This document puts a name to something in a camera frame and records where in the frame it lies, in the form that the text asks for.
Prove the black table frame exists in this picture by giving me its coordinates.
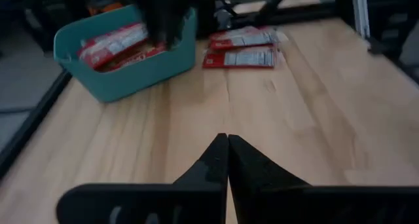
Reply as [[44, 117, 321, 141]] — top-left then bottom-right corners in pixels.
[[0, 0, 419, 179]]

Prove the red popcorn bag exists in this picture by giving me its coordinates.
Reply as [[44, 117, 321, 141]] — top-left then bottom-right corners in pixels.
[[209, 25, 289, 51], [98, 42, 168, 73], [77, 22, 150, 69], [202, 46, 278, 69]]

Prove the teal plastic basket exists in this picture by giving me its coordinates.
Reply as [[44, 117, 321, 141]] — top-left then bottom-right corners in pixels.
[[53, 4, 198, 103]]

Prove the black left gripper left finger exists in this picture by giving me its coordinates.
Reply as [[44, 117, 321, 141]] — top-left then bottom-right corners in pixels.
[[56, 133, 228, 224]]

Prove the black bracket foot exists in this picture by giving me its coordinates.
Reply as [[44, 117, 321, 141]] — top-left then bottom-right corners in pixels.
[[366, 37, 399, 56]]

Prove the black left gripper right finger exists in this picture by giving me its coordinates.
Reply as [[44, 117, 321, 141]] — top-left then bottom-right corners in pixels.
[[228, 134, 419, 224]]

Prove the aluminium bracket strip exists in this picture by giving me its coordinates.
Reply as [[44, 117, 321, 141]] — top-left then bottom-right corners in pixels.
[[352, 0, 371, 39]]

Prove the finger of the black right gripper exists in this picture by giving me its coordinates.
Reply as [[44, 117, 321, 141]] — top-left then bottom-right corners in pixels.
[[145, 7, 185, 50]]

